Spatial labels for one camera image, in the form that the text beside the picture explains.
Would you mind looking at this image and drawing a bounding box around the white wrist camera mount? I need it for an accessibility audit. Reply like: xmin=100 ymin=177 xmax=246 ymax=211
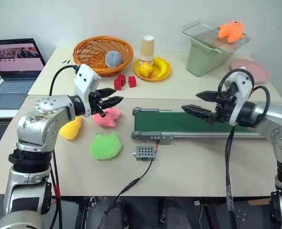
xmin=229 ymin=70 xmax=255 ymax=126
xmin=73 ymin=63 xmax=101 ymax=118

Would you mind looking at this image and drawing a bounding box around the pink plate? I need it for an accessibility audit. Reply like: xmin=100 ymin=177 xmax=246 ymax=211
xmin=230 ymin=59 xmax=269 ymax=84

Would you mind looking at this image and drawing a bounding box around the yellow plush pear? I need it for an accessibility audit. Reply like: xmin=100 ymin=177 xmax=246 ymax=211
xmin=59 ymin=116 xmax=82 ymax=141

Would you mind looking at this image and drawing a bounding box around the orange plush toy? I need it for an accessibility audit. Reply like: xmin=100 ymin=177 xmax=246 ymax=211
xmin=218 ymin=20 xmax=246 ymax=43

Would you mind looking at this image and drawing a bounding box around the pink plush toy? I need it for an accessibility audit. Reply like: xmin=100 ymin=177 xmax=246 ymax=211
xmin=92 ymin=106 xmax=122 ymax=128

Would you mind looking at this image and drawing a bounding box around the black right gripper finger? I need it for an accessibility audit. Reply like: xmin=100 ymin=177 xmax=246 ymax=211
xmin=195 ymin=90 xmax=219 ymax=103
xmin=181 ymin=104 xmax=214 ymax=123

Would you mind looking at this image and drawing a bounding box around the grey perforated control box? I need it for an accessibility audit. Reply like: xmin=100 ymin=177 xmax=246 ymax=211
xmin=131 ymin=146 xmax=158 ymax=162

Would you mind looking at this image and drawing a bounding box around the yellow plastic plate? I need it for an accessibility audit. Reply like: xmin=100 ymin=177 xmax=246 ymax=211
xmin=133 ymin=57 xmax=172 ymax=83

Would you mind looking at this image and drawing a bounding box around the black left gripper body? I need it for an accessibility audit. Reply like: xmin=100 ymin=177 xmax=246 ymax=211
xmin=88 ymin=89 xmax=108 ymax=118

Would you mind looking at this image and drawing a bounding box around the green plush toy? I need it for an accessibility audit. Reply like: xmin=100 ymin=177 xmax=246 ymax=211
xmin=89 ymin=132 xmax=122 ymax=160

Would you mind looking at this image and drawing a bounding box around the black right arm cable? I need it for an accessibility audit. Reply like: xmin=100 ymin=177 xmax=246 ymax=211
xmin=217 ymin=68 xmax=272 ymax=229

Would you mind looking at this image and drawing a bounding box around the yellow toy banana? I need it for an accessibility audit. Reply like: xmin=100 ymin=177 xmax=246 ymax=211
xmin=152 ymin=57 xmax=170 ymax=78

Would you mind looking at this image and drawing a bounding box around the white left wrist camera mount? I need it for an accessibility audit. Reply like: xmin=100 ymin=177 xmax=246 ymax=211
xmin=73 ymin=63 xmax=101 ymax=118

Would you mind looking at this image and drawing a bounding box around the black metal table leg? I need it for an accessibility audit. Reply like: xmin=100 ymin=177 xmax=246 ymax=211
xmin=204 ymin=198 xmax=218 ymax=229
xmin=75 ymin=197 xmax=88 ymax=229

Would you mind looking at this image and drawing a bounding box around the thin black power cable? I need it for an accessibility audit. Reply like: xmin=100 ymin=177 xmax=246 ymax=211
xmin=97 ymin=158 xmax=156 ymax=229

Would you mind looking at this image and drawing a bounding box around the green conveyor belt unit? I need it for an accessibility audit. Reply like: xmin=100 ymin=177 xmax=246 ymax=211
xmin=131 ymin=106 xmax=265 ymax=146

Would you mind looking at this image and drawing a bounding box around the yellow toy pear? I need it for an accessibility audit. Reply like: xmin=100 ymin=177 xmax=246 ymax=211
xmin=140 ymin=62 xmax=154 ymax=77

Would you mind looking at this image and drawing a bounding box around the orange wicker basket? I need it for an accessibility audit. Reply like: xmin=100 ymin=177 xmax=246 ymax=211
xmin=73 ymin=35 xmax=134 ymax=77

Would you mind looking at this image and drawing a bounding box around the grey-blue plush ball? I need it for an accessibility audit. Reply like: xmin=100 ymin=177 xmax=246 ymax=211
xmin=105 ymin=50 xmax=123 ymax=69

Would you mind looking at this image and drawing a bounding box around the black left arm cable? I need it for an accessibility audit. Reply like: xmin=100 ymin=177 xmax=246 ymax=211
xmin=49 ymin=64 xmax=79 ymax=229

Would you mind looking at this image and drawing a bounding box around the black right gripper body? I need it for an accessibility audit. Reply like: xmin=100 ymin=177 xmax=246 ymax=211
xmin=209 ymin=82 xmax=239 ymax=124

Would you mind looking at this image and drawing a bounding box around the clear plastic tray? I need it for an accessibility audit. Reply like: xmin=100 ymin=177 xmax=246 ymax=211
xmin=181 ymin=21 xmax=250 ymax=54

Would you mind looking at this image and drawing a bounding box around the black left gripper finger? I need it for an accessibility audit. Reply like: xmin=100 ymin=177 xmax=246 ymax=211
xmin=100 ymin=87 xmax=117 ymax=98
xmin=102 ymin=96 xmax=124 ymax=108

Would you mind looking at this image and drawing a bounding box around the pale green plastic bin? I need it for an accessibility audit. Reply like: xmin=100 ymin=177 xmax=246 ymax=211
xmin=186 ymin=38 xmax=251 ymax=77

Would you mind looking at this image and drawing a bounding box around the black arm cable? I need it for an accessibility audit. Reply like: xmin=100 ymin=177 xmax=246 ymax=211
xmin=49 ymin=64 xmax=79 ymax=229
xmin=217 ymin=68 xmax=272 ymax=229

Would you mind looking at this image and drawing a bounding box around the dark rounded shape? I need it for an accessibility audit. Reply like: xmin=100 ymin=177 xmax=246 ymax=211
xmin=97 ymin=207 xmax=130 ymax=229
xmin=159 ymin=198 xmax=191 ymax=229

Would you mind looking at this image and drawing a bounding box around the open grey laptop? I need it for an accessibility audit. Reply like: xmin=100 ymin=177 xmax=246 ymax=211
xmin=0 ymin=38 xmax=46 ymax=111

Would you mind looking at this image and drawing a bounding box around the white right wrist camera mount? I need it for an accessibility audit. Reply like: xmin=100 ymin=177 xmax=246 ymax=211
xmin=229 ymin=70 xmax=255 ymax=126

